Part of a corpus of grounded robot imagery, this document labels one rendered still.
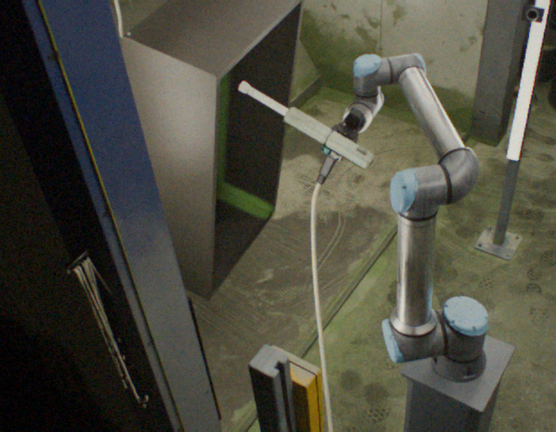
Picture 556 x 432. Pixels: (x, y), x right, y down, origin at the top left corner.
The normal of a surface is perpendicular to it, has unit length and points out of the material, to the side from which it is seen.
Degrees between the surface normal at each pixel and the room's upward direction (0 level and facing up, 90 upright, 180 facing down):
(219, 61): 12
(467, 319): 5
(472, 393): 0
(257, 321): 0
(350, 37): 90
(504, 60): 90
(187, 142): 90
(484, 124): 90
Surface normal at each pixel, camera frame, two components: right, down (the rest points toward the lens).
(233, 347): -0.07, -0.72
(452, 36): -0.55, 0.60
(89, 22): 0.83, 0.33
